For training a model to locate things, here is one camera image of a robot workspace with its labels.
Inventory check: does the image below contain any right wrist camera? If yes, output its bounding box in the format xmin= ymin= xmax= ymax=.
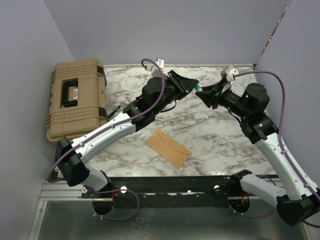
xmin=220 ymin=65 xmax=239 ymax=93

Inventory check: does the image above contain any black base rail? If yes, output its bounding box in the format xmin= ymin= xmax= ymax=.
xmin=82 ymin=172 xmax=266 ymax=209

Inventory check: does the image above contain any aluminium frame rail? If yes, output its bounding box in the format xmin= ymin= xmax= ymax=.
xmin=39 ymin=180 xmax=92 ymax=202

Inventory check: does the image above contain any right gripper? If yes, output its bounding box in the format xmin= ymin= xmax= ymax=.
xmin=196 ymin=78 xmax=251 ymax=119

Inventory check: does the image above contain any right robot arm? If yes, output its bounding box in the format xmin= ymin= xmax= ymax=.
xmin=195 ymin=81 xmax=320 ymax=226

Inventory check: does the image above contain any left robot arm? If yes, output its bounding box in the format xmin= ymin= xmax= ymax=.
xmin=55 ymin=70 xmax=199 ymax=198

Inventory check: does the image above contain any green black pen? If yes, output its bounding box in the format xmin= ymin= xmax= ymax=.
xmin=108 ymin=105 xmax=121 ymax=119

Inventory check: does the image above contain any green white glue stick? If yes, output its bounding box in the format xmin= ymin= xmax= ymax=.
xmin=195 ymin=85 xmax=203 ymax=92

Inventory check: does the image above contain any tan plastic tool case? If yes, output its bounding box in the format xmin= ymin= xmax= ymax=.
xmin=46 ymin=58 xmax=109 ymax=143

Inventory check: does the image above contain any brown paper envelope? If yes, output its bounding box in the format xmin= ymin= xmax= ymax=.
xmin=146 ymin=128 xmax=192 ymax=169

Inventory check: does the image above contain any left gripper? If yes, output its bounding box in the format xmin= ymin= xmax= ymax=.
xmin=153 ymin=70 xmax=199 ymax=115

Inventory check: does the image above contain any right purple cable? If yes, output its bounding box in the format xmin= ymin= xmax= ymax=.
xmin=228 ymin=70 xmax=320 ymax=229

